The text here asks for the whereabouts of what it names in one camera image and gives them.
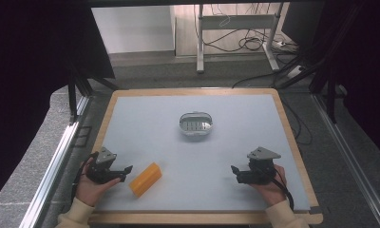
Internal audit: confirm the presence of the white board panel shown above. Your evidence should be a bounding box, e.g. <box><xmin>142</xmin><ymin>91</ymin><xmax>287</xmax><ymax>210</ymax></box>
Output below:
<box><xmin>90</xmin><ymin>5</ymin><xmax>177</xmax><ymax>55</ymax></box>

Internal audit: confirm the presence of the aluminium rail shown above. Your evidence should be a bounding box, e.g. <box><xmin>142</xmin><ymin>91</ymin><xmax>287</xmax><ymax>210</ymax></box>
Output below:
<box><xmin>311</xmin><ymin>93</ymin><xmax>380</xmax><ymax>228</ymax></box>
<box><xmin>18</xmin><ymin>94</ymin><xmax>91</xmax><ymax>228</ymax></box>

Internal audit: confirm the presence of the black curtain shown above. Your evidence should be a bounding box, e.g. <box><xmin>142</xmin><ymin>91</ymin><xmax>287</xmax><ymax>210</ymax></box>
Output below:
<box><xmin>0</xmin><ymin>0</ymin><xmax>116</xmax><ymax>207</ymax></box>
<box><xmin>281</xmin><ymin>0</ymin><xmax>380</xmax><ymax>164</ymax></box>

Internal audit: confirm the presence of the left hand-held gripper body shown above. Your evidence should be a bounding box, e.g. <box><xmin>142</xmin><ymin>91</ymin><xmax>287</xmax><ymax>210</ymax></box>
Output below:
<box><xmin>85</xmin><ymin>146</ymin><xmax>123</xmax><ymax>185</ymax></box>

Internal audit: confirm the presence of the person's right hand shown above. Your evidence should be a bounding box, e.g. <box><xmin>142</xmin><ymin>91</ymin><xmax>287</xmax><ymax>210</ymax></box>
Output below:
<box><xmin>249</xmin><ymin>164</ymin><xmax>289</xmax><ymax>207</ymax></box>

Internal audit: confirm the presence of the tangle of black floor cables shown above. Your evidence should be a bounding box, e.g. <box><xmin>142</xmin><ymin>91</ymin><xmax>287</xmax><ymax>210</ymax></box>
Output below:
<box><xmin>194</xmin><ymin>3</ymin><xmax>301</xmax><ymax>56</ymax></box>

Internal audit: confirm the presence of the black metal stand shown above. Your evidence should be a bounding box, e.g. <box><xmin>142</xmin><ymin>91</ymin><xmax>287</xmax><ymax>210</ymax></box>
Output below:
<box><xmin>63</xmin><ymin>56</ymin><xmax>120</xmax><ymax>125</ymax></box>
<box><xmin>275</xmin><ymin>3</ymin><xmax>365</xmax><ymax>125</ymax></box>

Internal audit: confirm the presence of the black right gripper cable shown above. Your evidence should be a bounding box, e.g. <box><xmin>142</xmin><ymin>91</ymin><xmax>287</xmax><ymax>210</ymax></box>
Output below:
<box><xmin>256</xmin><ymin>165</ymin><xmax>295</xmax><ymax>213</ymax></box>

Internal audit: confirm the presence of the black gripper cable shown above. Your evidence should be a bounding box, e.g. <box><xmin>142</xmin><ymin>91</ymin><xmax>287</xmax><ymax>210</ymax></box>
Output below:
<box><xmin>256</xmin><ymin>165</ymin><xmax>295</xmax><ymax>213</ymax></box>
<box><xmin>70</xmin><ymin>151</ymin><xmax>100</xmax><ymax>203</ymax></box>

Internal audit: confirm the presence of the white metal desk frame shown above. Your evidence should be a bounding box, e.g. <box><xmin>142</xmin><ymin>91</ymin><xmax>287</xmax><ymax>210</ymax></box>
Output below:
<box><xmin>196</xmin><ymin>3</ymin><xmax>286</xmax><ymax>74</ymax></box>

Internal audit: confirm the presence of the person's left hand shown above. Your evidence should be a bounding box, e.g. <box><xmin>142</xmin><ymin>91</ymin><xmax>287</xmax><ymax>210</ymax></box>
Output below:
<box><xmin>74</xmin><ymin>157</ymin><xmax>123</xmax><ymax>208</ymax></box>

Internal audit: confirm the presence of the white power adapter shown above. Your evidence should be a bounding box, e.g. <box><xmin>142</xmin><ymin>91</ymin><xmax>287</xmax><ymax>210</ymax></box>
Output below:
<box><xmin>286</xmin><ymin>64</ymin><xmax>304</xmax><ymax>80</ymax></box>

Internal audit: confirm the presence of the orange rectangular block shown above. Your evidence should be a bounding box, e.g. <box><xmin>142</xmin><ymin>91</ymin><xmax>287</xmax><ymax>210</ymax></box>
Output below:
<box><xmin>128</xmin><ymin>161</ymin><xmax>163</xmax><ymax>200</ymax></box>

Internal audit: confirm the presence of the grey metal bowl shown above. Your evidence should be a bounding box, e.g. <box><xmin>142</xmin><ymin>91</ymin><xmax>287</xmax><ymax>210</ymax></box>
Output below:
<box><xmin>178</xmin><ymin>110</ymin><xmax>214</xmax><ymax>137</ymax></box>

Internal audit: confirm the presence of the black floor cable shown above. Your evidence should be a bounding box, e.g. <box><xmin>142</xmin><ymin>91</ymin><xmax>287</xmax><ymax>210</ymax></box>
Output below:
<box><xmin>279</xmin><ymin>94</ymin><xmax>314</xmax><ymax>146</ymax></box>

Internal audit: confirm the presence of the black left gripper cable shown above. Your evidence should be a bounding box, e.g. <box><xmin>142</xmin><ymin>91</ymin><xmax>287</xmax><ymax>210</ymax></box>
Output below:
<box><xmin>70</xmin><ymin>151</ymin><xmax>100</xmax><ymax>203</ymax></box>

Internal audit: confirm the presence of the grey table mat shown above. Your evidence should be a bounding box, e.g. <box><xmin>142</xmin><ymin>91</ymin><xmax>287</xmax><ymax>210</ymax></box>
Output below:
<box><xmin>94</xmin><ymin>93</ymin><xmax>312</xmax><ymax>213</ymax></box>

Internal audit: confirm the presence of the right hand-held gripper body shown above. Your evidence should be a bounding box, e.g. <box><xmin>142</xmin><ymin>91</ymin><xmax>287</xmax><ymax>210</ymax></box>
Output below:
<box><xmin>237</xmin><ymin>146</ymin><xmax>282</xmax><ymax>186</ymax></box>

